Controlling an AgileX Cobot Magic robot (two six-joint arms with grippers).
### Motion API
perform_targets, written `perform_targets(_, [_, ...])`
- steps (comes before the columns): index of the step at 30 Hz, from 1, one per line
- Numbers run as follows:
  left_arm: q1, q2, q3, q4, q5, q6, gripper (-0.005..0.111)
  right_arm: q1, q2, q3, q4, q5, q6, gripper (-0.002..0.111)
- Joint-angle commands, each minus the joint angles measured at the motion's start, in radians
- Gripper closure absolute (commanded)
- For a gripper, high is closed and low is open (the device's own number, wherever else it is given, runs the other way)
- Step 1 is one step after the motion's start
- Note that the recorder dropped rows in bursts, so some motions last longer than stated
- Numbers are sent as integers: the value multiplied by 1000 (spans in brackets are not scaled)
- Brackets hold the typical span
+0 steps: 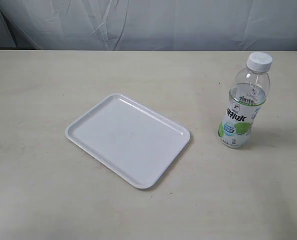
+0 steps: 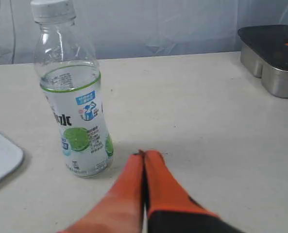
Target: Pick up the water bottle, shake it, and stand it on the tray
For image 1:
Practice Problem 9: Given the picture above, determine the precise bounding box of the clear plastic water bottle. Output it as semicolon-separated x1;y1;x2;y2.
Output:
218;52;272;149

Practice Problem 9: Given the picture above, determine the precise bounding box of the white rectangular plastic tray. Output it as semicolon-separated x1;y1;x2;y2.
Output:
65;93;191;190

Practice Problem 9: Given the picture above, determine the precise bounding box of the white wrinkled backdrop curtain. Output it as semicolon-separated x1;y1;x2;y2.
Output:
0;0;297;51

